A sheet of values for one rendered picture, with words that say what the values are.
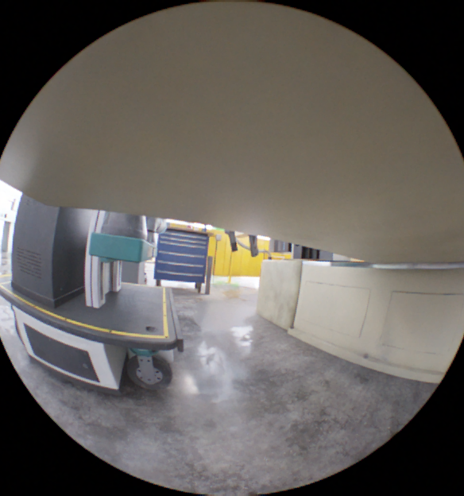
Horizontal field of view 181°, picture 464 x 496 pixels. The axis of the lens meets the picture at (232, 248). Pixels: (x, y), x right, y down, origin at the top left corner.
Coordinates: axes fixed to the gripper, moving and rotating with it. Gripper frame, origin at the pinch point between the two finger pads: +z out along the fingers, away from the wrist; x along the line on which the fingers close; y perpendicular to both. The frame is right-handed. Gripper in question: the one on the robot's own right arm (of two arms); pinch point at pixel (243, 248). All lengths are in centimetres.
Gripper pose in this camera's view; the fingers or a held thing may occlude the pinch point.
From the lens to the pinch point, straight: 58.3
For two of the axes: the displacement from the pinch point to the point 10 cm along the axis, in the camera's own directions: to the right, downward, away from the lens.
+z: 1.8, 9.5, 2.4
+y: -8.3, 2.8, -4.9
